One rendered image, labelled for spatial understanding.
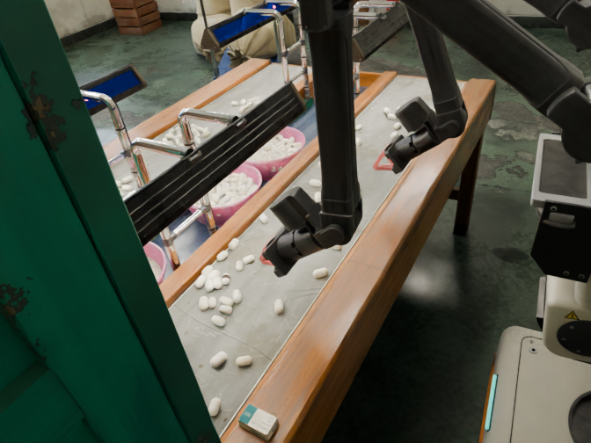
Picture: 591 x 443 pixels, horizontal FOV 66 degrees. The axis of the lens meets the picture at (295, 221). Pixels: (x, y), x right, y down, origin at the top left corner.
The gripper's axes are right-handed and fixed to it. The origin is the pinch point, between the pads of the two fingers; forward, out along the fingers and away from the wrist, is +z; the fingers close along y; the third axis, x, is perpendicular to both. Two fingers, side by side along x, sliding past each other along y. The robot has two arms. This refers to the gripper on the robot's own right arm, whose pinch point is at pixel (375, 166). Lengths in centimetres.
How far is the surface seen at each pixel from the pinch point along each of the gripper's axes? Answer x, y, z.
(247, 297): 1.2, 46.6, 17.9
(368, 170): 3.5, -15.1, 14.0
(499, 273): 87, -66, 29
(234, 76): -58, -68, 83
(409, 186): 11.8, -7.5, 0.4
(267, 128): -25.9, 25.6, -1.2
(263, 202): -11.0, 15.5, 28.1
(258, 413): 11, 71, -1
